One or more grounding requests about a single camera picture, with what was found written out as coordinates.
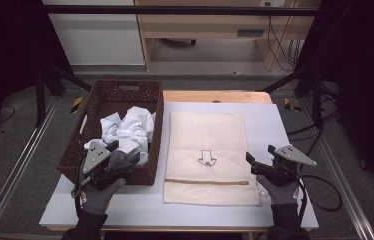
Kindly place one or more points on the person's right hand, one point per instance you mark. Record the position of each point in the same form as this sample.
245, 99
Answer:
283, 195

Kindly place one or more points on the cream mesh laundry bag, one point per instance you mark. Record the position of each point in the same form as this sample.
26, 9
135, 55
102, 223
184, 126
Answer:
205, 133

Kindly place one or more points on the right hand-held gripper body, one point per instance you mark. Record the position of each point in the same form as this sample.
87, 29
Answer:
290, 155

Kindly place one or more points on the wooden table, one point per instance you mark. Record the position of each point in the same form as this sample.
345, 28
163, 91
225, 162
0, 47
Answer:
238, 96

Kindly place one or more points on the person's left hand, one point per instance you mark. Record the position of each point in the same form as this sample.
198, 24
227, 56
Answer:
96, 200

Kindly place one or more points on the white wall socket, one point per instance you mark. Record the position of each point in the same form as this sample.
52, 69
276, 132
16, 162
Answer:
270, 3

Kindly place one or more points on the white table board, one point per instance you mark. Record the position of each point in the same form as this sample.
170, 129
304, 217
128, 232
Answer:
268, 126

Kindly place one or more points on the white cabinet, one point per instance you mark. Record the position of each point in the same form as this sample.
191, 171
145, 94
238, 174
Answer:
98, 40

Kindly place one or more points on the aluminium floor rail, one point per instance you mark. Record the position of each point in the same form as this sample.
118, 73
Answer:
345, 186
18, 166

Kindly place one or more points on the white shirt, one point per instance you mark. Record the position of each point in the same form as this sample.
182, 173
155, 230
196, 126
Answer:
135, 126

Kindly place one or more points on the brown woven basket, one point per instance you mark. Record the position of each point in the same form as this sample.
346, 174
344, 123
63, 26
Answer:
108, 96

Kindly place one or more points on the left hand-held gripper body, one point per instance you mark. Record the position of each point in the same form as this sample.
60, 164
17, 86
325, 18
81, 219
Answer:
95, 160

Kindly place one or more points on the black curtain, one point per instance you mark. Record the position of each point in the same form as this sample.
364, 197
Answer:
365, 83
5, 50

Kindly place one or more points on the black horizontal bar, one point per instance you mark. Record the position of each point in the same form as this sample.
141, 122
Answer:
175, 10

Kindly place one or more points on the light wooden desk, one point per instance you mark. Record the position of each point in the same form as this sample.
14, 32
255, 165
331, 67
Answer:
208, 25

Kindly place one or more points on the black metal stand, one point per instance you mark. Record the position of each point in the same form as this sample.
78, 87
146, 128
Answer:
317, 100
40, 96

